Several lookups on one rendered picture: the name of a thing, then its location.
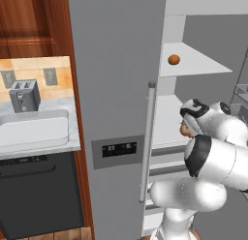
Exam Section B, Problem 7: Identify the white sink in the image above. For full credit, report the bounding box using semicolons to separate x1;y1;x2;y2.
0;108;71;149

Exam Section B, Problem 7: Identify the brown wooden side panel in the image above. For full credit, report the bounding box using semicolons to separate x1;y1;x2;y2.
61;0;97;240

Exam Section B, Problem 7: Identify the black dishwasher handle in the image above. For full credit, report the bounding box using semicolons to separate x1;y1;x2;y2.
0;162;56;180

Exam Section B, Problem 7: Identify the brown wooden cupboard door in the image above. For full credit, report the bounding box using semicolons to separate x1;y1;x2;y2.
0;0;71;60

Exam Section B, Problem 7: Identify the grey toaster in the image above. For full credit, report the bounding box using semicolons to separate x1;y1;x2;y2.
9;78;42;114

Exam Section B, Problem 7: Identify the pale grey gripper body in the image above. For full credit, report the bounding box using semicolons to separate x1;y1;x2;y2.
181;116;204;137

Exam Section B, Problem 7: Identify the grey fridge door handle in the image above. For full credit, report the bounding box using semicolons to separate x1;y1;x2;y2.
139;80;158;203

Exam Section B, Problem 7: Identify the orange pink peach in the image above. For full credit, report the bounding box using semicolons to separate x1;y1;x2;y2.
179;124;192;138

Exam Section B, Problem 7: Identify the grey fridge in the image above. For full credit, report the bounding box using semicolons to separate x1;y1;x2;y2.
67;0;248;240

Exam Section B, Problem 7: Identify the grey closed fridge door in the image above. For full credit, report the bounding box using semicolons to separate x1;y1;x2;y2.
67;0;169;240

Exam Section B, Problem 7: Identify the orange tangerine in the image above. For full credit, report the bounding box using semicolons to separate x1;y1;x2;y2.
168;53;181;66

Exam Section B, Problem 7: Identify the white fridge shelf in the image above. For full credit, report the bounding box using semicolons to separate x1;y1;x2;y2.
150;94;195;151
159;42;233;78

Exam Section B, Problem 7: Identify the grey wall outlet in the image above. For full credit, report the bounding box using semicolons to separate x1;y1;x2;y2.
0;70;16;90
43;67;59;87

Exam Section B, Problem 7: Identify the black dishwasher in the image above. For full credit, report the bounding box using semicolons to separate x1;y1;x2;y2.
0;151;86;240

